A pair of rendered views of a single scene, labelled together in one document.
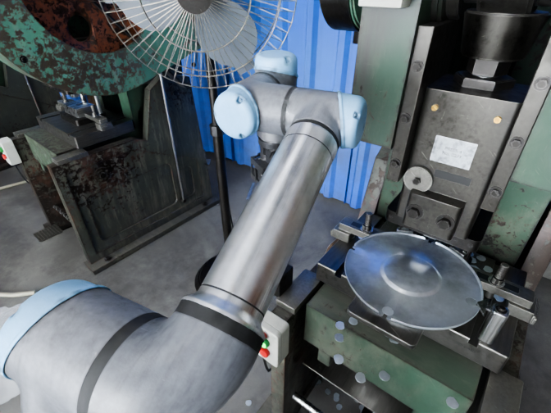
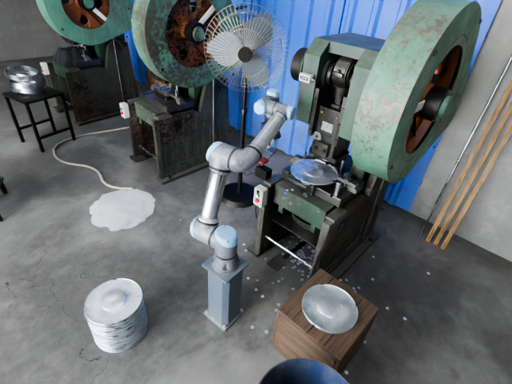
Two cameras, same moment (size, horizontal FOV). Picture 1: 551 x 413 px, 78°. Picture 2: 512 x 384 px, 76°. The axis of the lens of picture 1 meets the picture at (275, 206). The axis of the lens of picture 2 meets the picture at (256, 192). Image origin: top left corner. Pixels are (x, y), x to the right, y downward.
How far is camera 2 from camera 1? 128 cm
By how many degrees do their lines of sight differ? 2
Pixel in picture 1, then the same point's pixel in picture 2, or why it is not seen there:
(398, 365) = (305, 203)
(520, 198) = not seen: hidden behind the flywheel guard
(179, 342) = (247, 150)
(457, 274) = (331, 174)
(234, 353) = (257, 154)
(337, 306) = (287, 185)
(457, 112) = (328, 114)
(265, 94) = (268, 103)
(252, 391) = (246, 241)
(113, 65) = (196, 73)
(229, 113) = (258, 107)
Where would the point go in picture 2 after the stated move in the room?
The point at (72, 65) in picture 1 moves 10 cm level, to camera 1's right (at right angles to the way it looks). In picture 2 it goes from (180, 72) to (192, 74)
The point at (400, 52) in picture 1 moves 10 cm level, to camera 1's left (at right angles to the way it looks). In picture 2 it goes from (310, 94) to (292, 92)
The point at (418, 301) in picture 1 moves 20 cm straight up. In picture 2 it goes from (313, 178) to (319, 148)
